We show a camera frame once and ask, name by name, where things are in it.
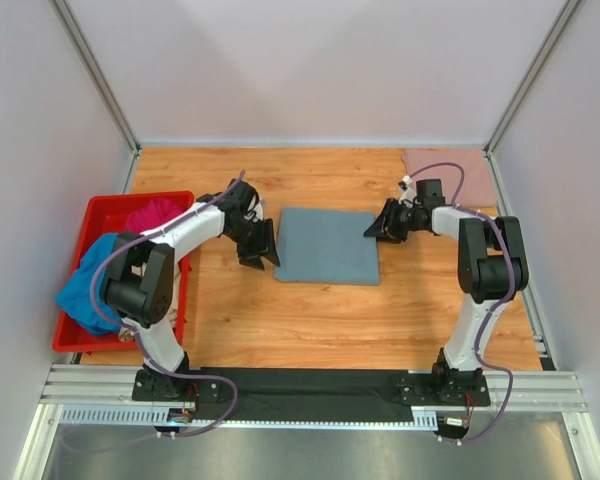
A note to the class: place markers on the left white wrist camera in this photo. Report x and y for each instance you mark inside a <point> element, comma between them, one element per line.
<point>256,211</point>

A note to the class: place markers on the beige t shirt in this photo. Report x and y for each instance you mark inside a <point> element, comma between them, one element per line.
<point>125,334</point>

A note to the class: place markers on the red plastic bin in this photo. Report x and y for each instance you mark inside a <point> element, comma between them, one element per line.
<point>104,214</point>

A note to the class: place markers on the folded pink t shirt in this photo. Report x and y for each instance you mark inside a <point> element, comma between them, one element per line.
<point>463,172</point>

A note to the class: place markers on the left aluminium frame post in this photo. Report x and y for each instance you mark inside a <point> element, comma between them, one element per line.
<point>78,39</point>

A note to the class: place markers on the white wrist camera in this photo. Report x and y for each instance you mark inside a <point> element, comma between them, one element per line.
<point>256,211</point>
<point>408,193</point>

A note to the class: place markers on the aluminium frame post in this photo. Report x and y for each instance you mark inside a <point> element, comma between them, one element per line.
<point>78,39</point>
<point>549,44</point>

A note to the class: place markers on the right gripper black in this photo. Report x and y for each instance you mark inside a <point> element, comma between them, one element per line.
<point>393,220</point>

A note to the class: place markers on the right aluminium frame post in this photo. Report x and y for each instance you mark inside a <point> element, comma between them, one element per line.
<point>549,44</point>

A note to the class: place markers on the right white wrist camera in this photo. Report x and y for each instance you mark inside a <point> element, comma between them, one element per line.
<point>408,193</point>

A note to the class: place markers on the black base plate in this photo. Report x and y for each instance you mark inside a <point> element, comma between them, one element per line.
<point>340,391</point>

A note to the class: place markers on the magenta t shirt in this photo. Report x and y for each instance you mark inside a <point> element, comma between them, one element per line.
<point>157,212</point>

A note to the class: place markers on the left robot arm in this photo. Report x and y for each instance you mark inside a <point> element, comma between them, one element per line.
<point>136,280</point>

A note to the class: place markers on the grey blue t shirt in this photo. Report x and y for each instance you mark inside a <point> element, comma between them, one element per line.
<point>326,246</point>

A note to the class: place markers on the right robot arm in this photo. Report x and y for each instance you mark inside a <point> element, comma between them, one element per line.
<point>491,269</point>

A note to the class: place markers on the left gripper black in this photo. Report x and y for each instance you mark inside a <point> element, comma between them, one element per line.
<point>256,240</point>

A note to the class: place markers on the slotted cable duct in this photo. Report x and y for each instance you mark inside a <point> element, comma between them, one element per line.
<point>163,416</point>

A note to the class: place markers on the bright blue t shirt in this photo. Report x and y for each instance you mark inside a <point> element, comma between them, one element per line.
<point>74,297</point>

